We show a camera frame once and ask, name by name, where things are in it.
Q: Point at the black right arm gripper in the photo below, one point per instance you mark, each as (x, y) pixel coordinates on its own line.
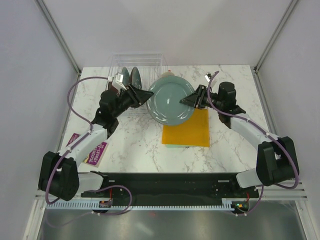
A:
(202, 90)

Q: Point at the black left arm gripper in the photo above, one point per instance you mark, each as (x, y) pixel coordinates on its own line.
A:
(138, 96)

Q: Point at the red teal floral plate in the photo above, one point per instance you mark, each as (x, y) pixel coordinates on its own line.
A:
(135, 78)

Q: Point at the dark red floral plate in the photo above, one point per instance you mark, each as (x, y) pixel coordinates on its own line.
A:
(126, 76)

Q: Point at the grey-green ceramic plate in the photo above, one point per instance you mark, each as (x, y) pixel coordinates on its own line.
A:
(164, 106)

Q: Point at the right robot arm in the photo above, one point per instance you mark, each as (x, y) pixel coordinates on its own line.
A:
(276, 159)

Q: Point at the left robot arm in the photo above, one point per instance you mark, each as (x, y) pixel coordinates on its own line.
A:
(59, 174)

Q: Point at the yellow clip file folder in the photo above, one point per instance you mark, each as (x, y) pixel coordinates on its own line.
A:
(193, 132)

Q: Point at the purple storey treehouse book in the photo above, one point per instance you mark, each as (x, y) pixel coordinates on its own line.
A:
(95, 157)

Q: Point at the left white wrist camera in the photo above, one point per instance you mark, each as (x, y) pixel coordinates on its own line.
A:
(117, 82)

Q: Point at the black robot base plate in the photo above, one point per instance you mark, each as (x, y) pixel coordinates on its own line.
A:
(171, 189)

